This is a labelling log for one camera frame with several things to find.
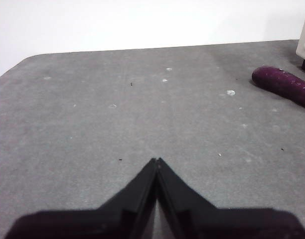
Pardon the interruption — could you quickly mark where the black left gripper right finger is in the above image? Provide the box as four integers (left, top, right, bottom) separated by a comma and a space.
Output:
156, 157, 305, 239

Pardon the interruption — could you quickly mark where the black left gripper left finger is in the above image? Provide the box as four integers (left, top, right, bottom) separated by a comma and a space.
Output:
4, 158, 158, 239

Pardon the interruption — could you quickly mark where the purple toy eggplant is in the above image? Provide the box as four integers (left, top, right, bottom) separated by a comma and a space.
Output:
251, 65, 305, 112

